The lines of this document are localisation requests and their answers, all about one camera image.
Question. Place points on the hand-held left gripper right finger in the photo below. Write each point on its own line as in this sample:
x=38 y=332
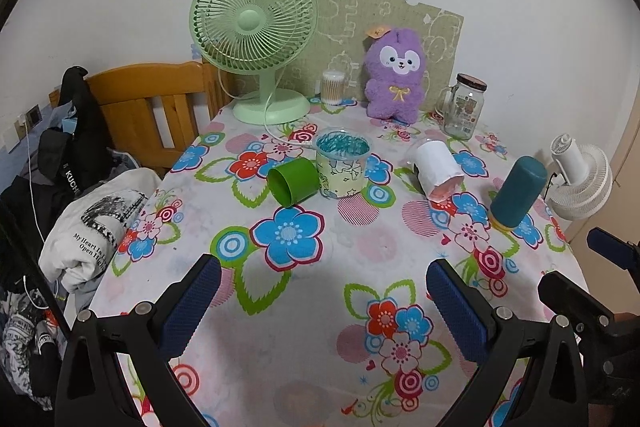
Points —
x=457 y=307

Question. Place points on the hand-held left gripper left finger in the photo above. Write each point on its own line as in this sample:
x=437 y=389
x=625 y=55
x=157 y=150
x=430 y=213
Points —
x=192 y=302

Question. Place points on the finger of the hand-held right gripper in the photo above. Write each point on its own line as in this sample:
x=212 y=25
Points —
x=607 y=243
x=570 y=297

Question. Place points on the white paper cup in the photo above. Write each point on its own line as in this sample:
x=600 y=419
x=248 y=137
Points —
x=435 y=164

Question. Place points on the green plastic cup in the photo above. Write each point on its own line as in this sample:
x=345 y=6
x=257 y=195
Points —
x=300 y=179

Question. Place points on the pale yellow printed cup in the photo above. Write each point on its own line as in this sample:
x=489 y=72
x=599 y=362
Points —
x=340 y=177

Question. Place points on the small white fan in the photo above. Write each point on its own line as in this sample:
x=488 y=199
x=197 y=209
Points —
x=585 y=177

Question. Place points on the beige door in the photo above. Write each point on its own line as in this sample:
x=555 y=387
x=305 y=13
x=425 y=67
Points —
x=629 y=167

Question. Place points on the teal bottle with yellow base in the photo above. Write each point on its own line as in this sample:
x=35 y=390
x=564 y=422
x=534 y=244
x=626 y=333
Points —
x=520 y=187

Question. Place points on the white printed t-shirt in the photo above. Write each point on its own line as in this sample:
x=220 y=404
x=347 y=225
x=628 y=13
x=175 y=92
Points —
x=100 y=217

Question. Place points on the floral tablecloth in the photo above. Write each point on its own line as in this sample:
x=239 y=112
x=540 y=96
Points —
x=320 y=287

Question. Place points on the dark printed clothes pile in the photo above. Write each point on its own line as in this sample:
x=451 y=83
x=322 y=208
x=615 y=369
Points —
x=30 y=347

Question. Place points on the black jacket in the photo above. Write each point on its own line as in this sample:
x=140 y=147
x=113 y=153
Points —
x=75 y=157

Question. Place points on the glass jar mug with lid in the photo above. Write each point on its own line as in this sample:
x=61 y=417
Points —
x=465 y=112

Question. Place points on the wooden chair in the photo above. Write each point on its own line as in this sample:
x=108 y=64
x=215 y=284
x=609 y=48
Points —
x=135 y=107

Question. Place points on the blue face mask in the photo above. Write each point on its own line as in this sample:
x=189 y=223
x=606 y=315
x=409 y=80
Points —
x=70 y=127

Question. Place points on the purple plush toy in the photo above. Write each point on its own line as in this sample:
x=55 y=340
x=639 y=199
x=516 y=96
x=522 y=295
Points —
x=395 y=92

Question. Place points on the clear cotton swab box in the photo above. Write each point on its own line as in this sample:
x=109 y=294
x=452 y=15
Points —
x=334 y=89

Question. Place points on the green desk fan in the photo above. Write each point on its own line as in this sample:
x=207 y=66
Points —
x=252 y=19

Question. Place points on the beige patterned board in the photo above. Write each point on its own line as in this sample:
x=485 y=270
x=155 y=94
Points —
x=350 y=17

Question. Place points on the wall socket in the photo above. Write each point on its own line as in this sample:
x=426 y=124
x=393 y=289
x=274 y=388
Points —
x=33 y=116

